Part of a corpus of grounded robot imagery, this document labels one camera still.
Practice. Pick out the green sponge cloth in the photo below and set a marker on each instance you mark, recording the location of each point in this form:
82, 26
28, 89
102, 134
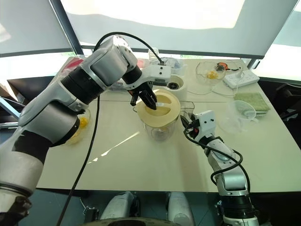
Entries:
252, 101

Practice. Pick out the clear plastic bottle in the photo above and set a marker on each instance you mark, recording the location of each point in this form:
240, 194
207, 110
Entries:
153, 55

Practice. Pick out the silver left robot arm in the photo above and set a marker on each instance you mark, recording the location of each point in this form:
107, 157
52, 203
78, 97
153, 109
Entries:
58, 103

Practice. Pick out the dark horizontal window rail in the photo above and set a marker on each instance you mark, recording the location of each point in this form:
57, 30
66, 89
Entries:
200, 50

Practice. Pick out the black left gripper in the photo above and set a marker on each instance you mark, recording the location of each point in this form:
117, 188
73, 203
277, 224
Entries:
141, 87

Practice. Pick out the clear glass bowl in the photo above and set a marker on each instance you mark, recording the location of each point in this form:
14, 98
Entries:
202, 73

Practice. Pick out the cream blender lid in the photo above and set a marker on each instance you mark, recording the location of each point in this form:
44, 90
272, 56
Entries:
168, 110

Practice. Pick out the orange black small item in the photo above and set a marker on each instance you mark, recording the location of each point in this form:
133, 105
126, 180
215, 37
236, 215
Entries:
222, 66

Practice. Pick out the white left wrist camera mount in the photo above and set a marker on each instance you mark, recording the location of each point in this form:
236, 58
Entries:
157, 71

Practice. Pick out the grey window post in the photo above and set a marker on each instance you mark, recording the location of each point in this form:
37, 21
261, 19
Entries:
254, 63

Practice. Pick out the small clear measuring cup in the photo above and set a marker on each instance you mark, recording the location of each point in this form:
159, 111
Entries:
175, 66

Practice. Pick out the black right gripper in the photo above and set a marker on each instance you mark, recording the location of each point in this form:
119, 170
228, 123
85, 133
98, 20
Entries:
193, 129

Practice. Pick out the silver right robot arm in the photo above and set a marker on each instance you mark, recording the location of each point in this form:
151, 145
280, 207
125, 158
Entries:
231, 179

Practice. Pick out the scalloped glass bowl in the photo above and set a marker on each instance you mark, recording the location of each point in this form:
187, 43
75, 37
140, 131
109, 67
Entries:
82, 134

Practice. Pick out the white rounded robot leg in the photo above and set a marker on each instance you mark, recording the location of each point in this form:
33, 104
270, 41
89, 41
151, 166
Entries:
179, 208
117, 207

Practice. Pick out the clear blender jar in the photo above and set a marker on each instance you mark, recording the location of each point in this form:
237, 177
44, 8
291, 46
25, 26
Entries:
160, 133

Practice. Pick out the plastic bag of red cloths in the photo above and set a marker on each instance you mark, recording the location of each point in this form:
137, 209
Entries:
70, 64

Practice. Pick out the large clear plastic cup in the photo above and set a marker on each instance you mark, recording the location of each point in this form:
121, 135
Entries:
235, 117

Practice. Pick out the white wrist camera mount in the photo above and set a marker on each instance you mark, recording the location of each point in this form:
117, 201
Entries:
205, 122
157, 71

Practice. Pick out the dark window frame post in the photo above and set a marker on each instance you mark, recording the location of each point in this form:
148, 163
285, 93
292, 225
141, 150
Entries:
65, 23

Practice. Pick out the yellow mango pieces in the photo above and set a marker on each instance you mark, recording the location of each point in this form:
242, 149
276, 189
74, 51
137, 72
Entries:
83, 122

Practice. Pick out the black table bracket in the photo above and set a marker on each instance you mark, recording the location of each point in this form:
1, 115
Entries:
91, 213
219, 208

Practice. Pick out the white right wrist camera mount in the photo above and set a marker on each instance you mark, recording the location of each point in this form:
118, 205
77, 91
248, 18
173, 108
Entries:
205, 122

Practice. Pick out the white blender base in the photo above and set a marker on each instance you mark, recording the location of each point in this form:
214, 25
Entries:
179, 86

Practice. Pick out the white power strip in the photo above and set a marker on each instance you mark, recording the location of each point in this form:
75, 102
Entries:
242, 78

